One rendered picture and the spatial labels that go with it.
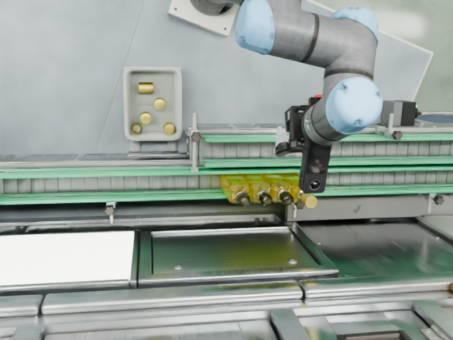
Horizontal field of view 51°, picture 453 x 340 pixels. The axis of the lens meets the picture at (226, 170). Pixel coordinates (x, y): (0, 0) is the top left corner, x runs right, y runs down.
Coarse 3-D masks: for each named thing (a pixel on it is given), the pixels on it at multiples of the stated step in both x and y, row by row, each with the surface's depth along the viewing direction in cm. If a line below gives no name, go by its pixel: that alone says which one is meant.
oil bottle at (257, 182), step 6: (246, 174) 142; (252, 174) 142; (258, 174) 142; (246, 180) 137; (252, 180) 135; (258, 180) 135; (264, 180) 135; (252, 186) 131; (258, 186) 130; (264, 186) 130; (270, 186) 132; (252, 192) 130; (258, 192) 129; (270, 192) 131; (252, 198) 131
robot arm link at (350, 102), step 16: (336, 80) 71; (352, 80) 68; (368, 80) 69; (336, 96) 68; (352, 96) 68; (368, 96) 68; (320, 112) 73; (336, 112) 68; (352, 112) 67; (368, 112) 68; (320, 128) 76; (336, 128) 71; (352, 128) 69
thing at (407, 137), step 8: (208, 136) 143; (216, 136) 143; (224, 136) 143; (232, 136) 144; (240, 136) 144; (248, 136) 144; (256, 136) 145; (264, 136) 145; (272, 136) 146; (352, 136) 147; (360, 136) 147; (368, 136) 147; (376, 136) 148; (408, 136) 149; (416, 136) 149; (424, 136) 150; (432, 136) 150; (440, 136) 150; (448, 136) 150
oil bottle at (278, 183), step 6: (264, 174) 142; (270, 174) 142; (276, 174) 142; (270, 180) 135; (276, 180) 135; (282, 180) 135; (276, 186) 131; (282, 186) 131; (288, 186) 131; (276, 192) 131; (276, 198) 131
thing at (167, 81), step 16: (128, 80) 145; (144, 80) 150; (160, 80) 150; (176, 80) 148; (128, 96) 145; (144, 96) 151; (160, 96) 152; (176, 96) 149; (128, 112) 145; (160, 112) 153; (176, 112) 150; (128, 128) 145; (144, 128) 153; (160, 128) 154; (176, 128) 151
